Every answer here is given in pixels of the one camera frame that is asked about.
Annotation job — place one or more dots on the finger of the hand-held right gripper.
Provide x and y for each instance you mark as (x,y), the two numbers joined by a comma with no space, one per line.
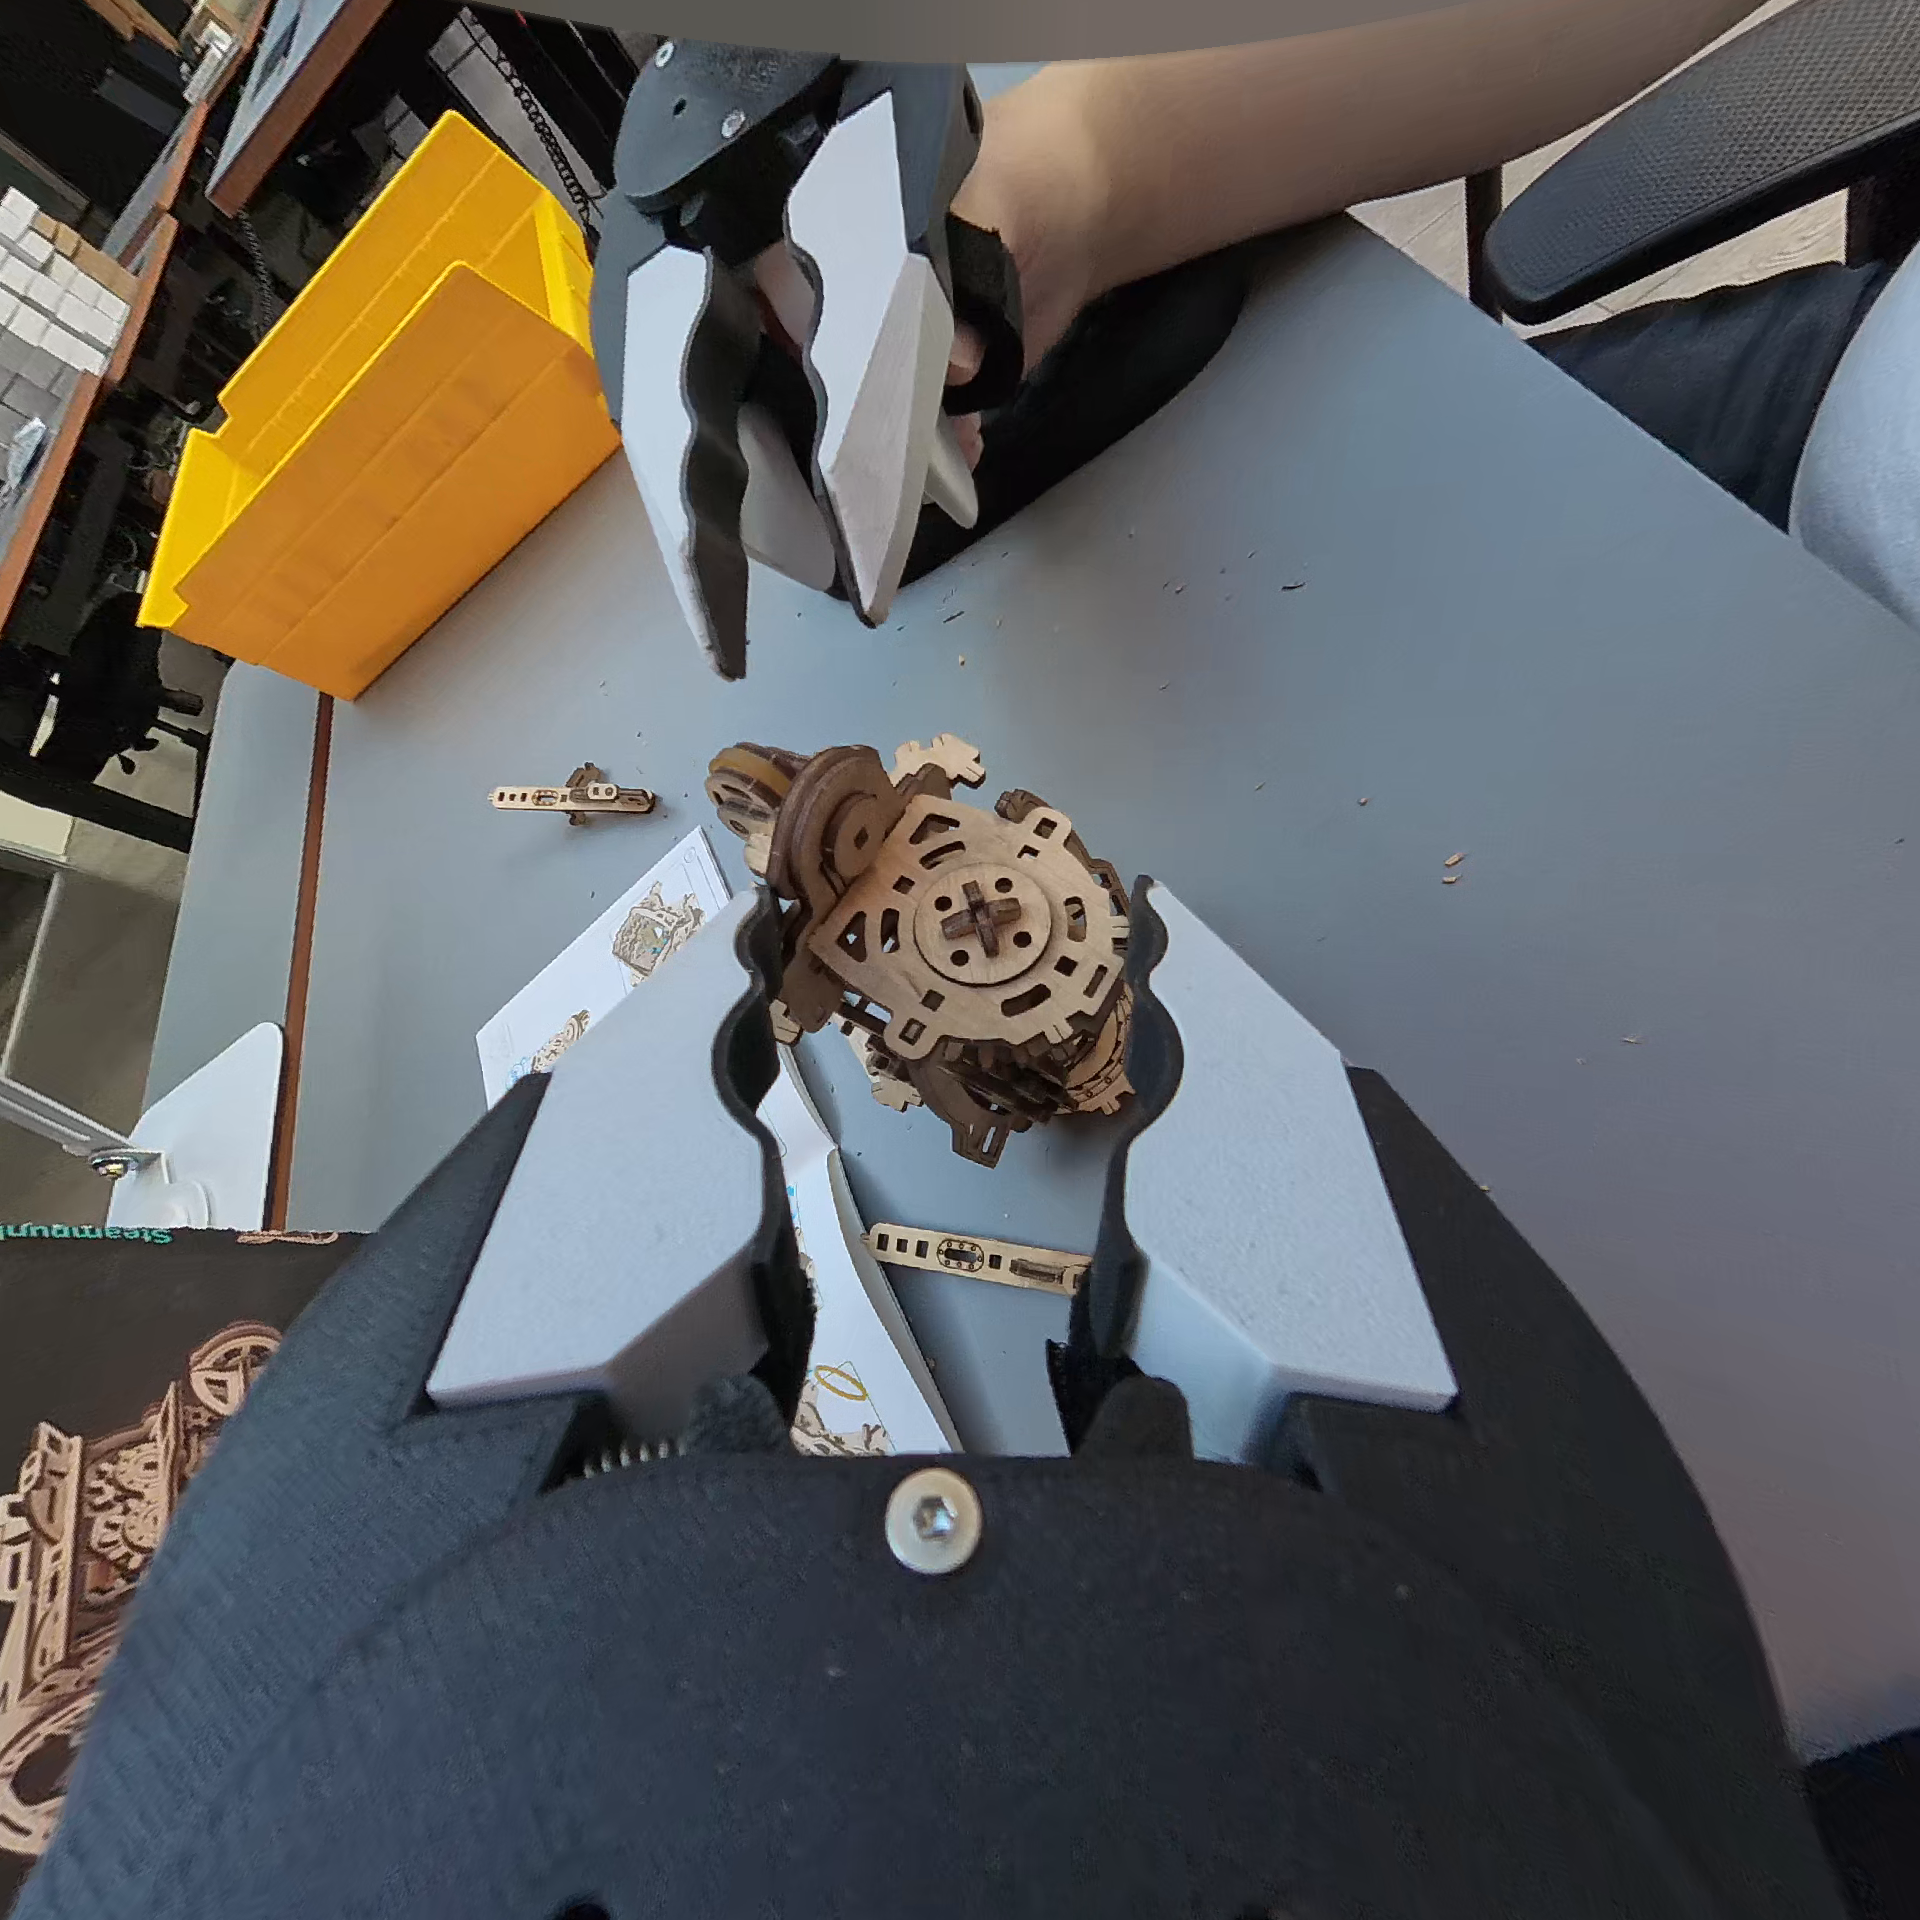
(886,420)
(660,420)

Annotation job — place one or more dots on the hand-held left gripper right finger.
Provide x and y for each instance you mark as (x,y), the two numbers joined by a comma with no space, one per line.
(1289,1200)

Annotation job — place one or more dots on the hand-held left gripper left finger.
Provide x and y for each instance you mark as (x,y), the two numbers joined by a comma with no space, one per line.
(600,1200)

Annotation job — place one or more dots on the large wooden gear model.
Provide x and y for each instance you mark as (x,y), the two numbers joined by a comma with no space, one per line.
(1036,1088)

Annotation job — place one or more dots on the round wooden gear module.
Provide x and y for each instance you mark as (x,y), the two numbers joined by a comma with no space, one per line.
(974,931)

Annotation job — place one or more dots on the person's right forearm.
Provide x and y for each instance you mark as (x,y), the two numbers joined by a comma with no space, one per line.
(1350,136)

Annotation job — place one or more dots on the grey desk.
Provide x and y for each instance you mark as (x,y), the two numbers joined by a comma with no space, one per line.
(1500,900)

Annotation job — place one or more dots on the background grey-topped desk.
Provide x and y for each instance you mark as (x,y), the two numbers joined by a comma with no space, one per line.
(299,90)

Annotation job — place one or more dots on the adjacent brown-edged desk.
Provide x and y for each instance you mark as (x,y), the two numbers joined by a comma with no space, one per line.
(247,840)

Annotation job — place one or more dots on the background brown-topped desk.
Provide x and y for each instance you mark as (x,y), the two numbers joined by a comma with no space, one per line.
(89,412)

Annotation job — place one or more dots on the person's right hand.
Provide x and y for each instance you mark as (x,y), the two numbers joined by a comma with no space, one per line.
(1049,225)

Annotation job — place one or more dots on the instruction booklet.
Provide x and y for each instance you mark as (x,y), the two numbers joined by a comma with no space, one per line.
(600,1003)

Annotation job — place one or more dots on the black quilted wrist rest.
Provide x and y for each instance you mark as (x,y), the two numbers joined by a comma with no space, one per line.
(1108,404)

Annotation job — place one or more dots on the yellow plastic bin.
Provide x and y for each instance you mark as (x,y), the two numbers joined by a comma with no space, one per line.
(390,481)

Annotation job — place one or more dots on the long wooden strip piece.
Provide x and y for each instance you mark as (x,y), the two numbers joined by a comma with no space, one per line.
(961,1252)

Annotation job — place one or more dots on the wooden strip with crosspiece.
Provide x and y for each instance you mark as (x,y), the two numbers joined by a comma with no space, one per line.
(586,795)

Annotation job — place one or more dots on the white stand base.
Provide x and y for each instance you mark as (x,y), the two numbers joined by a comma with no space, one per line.
(224,1108)

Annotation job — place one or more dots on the black puzzle box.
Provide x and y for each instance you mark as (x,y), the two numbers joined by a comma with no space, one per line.
(119,1348)

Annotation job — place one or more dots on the stack of small white boxes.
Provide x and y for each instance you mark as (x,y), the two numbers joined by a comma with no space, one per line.
(60,300)

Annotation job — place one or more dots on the black swivel chair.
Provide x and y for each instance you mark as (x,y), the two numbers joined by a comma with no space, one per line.
(105,690)

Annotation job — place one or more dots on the person's dark trousers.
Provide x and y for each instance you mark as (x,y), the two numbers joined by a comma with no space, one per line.
(1723,374)

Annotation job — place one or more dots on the black mesh office chair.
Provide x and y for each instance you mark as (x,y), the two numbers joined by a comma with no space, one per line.
(1695,136)

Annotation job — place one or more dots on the person's white shirt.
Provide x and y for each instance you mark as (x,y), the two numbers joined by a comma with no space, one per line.
(1874,481)

